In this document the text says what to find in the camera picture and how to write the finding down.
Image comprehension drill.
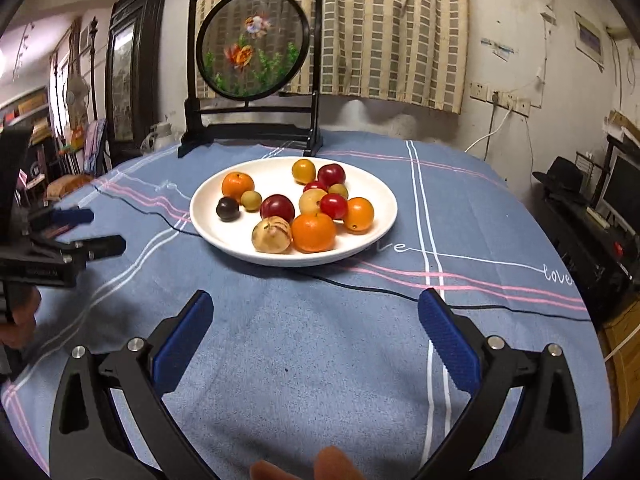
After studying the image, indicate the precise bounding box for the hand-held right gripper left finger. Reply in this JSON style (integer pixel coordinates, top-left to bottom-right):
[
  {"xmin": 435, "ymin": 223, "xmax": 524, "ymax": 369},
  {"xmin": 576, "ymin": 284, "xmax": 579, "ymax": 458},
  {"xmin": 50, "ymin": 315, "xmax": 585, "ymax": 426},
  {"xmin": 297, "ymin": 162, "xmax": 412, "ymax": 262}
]
[{"xmin": 48, "ymin": 289, "xmax": 215, "ymax": 480}]

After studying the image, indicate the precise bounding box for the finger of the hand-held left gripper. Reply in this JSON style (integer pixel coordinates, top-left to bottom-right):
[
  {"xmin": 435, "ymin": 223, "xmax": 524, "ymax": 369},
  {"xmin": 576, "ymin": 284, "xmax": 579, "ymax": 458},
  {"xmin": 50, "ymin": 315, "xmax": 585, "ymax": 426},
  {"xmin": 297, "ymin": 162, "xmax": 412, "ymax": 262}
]
[
  {"xmin": 65, "ymin": 234, "xmax": 127, "ymax": 264},
  {"xmin": 29, "ymin": 207, "xmax": 95, "ymax": 232}
]

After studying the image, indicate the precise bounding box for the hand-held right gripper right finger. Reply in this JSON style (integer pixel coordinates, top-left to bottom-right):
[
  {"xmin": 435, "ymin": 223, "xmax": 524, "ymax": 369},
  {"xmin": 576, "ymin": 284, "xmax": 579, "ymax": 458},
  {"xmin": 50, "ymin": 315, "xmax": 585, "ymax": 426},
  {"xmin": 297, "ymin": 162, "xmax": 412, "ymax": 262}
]
[{"xmin": 415, "ymin": 287, "xmax": 585, "ymax": 480}]

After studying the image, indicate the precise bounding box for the white oval plate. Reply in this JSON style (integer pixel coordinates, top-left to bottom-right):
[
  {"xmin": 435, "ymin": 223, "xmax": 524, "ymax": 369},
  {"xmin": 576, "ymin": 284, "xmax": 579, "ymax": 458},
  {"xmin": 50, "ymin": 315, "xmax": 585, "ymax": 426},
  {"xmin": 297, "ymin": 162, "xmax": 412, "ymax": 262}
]
[{"xmin": 189, "ymin": 156, "xmax": 399, "ymax": 268}]

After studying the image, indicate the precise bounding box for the orange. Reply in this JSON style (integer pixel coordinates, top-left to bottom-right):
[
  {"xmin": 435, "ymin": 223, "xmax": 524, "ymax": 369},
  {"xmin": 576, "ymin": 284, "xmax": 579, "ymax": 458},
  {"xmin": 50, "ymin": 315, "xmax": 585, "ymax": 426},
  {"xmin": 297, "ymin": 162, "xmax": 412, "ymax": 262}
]
[
  {"xmin": 342, "ymin": 197, "xmax": 375, "ymax": 234},
  {"xmin": 291, "ymin": 212, "xmax": 337, "ymax": 254},
  {"xmin": 221, "ymin": 171, "xmax": 256, "ymax": 200}
]

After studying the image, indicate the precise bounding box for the large dark red apple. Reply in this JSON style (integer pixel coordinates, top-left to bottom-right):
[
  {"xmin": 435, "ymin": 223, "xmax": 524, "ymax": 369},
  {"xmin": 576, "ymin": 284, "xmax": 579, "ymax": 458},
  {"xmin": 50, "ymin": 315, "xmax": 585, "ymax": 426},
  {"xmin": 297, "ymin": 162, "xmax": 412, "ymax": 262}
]
[{"xmin": 260, "ymin": 194, "xmax": 296, "ymax": 222}]

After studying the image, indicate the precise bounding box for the pale yellow round fruit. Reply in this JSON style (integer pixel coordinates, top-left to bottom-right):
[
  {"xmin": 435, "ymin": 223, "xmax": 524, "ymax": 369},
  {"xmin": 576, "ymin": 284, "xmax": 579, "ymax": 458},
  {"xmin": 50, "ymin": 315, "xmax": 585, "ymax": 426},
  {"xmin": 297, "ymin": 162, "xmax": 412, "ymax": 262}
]
[{"xmin": 299, "ymin": 189, "xmax": 328, "ymax": 216}]

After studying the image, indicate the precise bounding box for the red plum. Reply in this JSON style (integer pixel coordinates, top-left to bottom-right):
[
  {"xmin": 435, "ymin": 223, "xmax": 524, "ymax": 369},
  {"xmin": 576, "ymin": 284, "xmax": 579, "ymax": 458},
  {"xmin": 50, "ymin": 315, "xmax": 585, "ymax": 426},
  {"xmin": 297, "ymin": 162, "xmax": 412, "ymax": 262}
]
[{"xmin": 317, "ymin": 163, "xmax": 346, "ymax": 188}]

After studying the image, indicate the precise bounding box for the yellow-orange persimmon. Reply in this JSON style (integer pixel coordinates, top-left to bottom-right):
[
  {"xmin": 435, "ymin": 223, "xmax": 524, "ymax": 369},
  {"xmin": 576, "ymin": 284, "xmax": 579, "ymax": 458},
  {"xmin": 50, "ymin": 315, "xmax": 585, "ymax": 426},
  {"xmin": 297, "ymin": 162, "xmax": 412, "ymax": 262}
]
[{"xmin": 292, "ymin": 158, "xmax": 316, "ymax": 185}]

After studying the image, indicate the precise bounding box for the person's left hand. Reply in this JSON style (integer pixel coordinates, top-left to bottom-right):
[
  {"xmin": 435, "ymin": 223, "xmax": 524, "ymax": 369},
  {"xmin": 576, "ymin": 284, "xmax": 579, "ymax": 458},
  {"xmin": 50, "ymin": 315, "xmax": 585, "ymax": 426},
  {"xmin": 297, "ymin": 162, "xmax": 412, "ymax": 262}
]
[{"xmin": 0, "ymin": 285, "xmax": 42, "ymax": 352}]

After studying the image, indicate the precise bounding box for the person's right hand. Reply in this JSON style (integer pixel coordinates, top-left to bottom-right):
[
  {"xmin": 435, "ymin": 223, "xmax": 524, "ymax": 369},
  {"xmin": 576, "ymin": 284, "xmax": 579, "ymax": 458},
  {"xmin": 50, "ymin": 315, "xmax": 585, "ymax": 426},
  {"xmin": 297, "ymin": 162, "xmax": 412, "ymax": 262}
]
[{"xmin": 249, "ymin": 446, "xmax": 369, "ymax": 480}]

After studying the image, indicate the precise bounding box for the orange cushion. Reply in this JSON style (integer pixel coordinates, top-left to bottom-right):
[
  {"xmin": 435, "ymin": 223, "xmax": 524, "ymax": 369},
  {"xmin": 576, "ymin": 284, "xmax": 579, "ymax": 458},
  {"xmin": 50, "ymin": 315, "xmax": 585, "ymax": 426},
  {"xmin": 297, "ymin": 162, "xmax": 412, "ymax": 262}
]
[{"xmin": 45, "ymin": 174, "xmax": 97, "ymax": 202}]

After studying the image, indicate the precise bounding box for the striped hanging cloth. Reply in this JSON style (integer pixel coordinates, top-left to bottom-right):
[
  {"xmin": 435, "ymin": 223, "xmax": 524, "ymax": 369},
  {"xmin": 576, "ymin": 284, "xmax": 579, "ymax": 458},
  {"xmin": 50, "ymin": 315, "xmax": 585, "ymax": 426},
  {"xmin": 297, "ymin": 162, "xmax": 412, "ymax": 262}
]
[{"xmin": 82, "ymin": 119, "xmax": 109, "ymax": 177}]

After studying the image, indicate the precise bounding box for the white kettle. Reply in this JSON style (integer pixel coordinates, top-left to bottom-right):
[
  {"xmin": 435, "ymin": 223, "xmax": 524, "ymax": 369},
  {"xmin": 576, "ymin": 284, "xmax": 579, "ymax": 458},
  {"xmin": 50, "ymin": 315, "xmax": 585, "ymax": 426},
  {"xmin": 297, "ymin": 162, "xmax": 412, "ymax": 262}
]
[{"xmin": 140, "ymin": 121, "xmax": 174, "ymax": 154}]

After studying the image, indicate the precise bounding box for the white standing fan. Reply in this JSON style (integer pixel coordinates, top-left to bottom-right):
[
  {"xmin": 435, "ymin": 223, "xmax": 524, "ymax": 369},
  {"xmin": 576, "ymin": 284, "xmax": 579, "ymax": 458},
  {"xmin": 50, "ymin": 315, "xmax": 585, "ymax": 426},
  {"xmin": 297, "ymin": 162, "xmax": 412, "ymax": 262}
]
[{"xmin": 66, "ymin": 72, "xmax": 92, "ymax": 113}]

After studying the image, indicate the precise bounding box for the blue striped tablecloth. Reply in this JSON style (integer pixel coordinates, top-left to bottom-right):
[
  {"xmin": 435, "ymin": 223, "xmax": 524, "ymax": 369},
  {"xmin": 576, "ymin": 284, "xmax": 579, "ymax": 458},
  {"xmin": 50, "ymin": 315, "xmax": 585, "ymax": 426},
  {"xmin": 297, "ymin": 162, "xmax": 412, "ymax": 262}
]
[{"xmin": 0, "ymin": 130, "xmax": 613, "ymax": 480}]

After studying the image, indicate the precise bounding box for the dark purple plum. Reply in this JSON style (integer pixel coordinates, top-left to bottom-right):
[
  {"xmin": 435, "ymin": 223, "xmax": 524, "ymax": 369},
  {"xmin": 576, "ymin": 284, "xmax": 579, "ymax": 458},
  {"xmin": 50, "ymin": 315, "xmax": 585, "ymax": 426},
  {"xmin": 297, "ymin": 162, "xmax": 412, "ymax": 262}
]
[{"xmin": 216, "ymin": 196, "xmax": 241, "ymax": 223}]

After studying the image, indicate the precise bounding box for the beige striped fruit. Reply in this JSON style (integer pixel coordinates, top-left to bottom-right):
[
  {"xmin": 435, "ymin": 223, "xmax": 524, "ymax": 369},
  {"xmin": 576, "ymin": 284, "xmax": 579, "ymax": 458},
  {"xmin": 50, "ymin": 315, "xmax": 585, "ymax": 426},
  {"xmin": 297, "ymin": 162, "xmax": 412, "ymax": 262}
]
[{"xmin": 251, "ymin": 216, "xmax": 293, "ymax": 255}]

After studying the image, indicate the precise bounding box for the dark wood framed painting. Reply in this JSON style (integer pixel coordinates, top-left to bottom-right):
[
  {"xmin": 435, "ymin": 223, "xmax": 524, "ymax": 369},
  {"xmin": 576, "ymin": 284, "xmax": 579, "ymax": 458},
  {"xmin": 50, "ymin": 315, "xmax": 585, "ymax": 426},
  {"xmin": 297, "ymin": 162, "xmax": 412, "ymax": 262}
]
[{"xmin": 105, "ymin": 0, "xmax": 169, "ymax": 153}]

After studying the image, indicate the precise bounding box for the black hat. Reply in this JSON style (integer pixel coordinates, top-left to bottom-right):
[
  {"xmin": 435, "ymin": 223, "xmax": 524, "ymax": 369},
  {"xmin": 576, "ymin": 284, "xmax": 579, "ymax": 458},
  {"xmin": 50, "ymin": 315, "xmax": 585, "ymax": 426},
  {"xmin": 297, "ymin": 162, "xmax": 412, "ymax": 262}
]
[{"xmin": 531, "ymin": 156, "xmax": 587, "ymax": 197}]

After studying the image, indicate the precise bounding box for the computer monitor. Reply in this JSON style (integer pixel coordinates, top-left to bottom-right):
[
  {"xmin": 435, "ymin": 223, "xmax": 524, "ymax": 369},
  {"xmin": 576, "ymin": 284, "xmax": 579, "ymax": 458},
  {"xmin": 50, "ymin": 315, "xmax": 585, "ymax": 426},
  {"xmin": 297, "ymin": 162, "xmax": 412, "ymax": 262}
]
[{"xmin": 597, "ymin": 151, "xmax": 640, "ymax": 235}]

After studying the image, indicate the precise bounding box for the goldfish embroidery table screen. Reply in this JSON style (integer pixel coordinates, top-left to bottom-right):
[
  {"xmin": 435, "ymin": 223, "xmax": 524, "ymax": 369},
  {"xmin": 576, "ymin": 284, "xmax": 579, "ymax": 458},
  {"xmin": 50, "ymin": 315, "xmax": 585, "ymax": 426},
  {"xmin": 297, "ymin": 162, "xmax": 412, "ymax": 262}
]
[{"xmin": 177, "ymin": 0, "xmax": 324, "ymax": 159}]

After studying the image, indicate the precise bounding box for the beige checked curtain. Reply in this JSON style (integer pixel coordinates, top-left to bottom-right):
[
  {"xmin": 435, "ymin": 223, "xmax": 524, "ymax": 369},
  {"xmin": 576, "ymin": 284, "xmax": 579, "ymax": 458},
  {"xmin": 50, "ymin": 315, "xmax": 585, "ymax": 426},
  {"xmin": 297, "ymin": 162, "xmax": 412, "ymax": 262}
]
[{"xmin": 192, "ymin": 0, "xmax": 468, "ymax": 115}]

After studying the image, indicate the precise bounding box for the black cable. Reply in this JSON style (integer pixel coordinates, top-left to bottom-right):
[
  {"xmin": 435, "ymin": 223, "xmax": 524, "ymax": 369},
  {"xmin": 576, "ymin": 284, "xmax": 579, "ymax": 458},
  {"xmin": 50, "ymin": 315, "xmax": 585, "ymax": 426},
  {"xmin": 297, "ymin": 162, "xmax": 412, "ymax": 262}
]
[{"xmin": 92, "ymin": 182, "xmax": 593, "ymax": 322}]

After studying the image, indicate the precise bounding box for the white power cable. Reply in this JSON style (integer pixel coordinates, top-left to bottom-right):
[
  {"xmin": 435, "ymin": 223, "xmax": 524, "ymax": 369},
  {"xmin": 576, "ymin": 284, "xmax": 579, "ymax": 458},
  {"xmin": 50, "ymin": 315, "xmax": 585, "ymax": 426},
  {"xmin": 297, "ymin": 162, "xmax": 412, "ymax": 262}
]
[{"xmin": 463, "ymin": 105, "xmax": 516, "ymax": 154}]

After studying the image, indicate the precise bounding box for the wall socket strip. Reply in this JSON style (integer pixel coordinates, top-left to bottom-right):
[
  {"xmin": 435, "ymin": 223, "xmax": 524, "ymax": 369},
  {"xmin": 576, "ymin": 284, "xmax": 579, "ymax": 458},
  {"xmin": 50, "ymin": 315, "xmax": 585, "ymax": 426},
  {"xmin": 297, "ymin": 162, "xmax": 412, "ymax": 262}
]
[{"xmin": 469, "ymin": 81, "xmax": 532, "ymax": 117}]

